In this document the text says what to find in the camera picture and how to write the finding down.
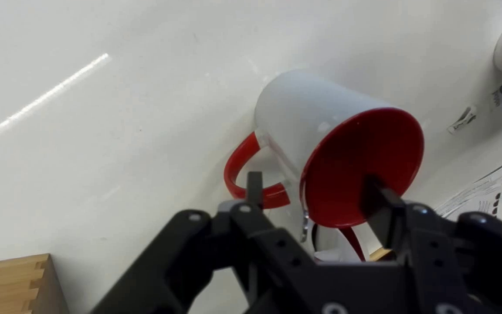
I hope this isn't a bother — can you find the white mug red interior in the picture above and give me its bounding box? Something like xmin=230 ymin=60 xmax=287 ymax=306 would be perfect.
xmin=221 ymin=68 xmax=427 ymax=231

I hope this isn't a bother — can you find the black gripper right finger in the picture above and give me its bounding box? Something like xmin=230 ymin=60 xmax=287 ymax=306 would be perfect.
xmin=366 ymin=177 xmax=502 ymax=314

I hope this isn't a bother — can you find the wooden sachet box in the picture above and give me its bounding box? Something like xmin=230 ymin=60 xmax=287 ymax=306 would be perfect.
xmin=0 ymin=252 xmax=69 ymax=314

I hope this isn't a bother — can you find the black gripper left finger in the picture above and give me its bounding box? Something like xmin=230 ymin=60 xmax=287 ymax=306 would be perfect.
xmin=90 ymin=171 xmax=322 ymax=314

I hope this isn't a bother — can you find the printed white paper sheet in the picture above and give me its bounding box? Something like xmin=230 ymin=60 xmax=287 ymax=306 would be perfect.
xmin=435 ymin=154 xmax=502 ymax=231

